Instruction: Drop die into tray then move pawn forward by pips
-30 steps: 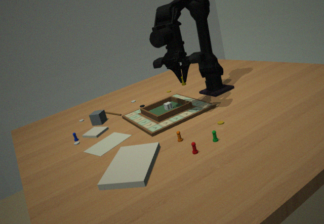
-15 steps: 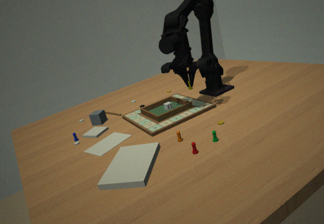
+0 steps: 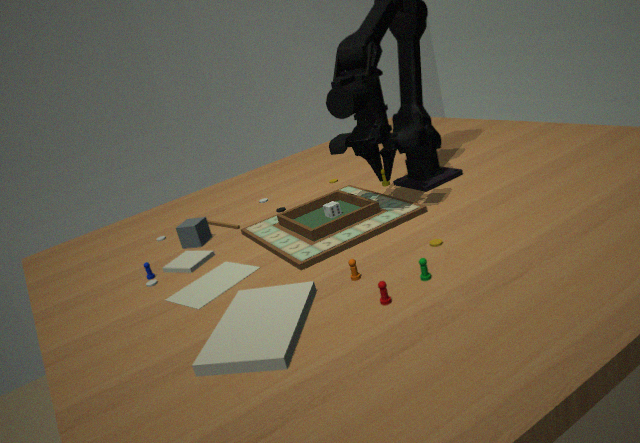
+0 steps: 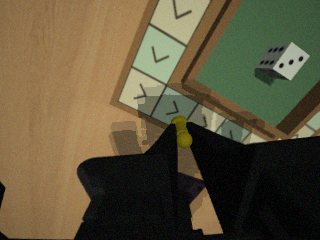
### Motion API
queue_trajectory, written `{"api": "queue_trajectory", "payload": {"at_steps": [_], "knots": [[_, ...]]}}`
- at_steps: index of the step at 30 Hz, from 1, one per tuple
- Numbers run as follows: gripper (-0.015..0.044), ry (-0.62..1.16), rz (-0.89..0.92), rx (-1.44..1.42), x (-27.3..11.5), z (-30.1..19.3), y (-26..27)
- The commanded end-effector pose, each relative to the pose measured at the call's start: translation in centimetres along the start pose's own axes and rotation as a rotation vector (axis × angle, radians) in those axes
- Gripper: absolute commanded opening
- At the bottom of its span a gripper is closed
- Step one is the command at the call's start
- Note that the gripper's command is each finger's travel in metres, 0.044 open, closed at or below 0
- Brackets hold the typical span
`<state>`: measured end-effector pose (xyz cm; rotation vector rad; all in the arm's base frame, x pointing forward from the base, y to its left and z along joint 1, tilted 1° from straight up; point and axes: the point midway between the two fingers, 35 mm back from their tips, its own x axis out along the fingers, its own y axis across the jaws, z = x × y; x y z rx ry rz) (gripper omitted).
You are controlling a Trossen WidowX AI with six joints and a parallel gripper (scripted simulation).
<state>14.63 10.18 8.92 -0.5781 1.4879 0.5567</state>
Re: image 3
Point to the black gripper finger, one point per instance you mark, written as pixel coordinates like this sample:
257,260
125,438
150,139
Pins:
374,160
388,156

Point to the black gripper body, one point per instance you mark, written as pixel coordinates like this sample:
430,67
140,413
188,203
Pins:
410,135

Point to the red game pawn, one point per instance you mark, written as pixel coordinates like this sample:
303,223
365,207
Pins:
385,300

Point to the orange pawn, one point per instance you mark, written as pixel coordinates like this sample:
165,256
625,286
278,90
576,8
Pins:
355,275

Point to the green pawn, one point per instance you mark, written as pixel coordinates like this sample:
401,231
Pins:
425,276

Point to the white die with black pips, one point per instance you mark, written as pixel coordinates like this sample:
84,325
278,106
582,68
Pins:
332,209

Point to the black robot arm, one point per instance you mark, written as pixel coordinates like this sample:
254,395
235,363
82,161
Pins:
359,54

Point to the blue game pawn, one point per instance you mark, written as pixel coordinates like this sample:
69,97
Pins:
150,275

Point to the beige flat square slab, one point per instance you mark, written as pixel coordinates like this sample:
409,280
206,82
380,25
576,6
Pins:
188,262

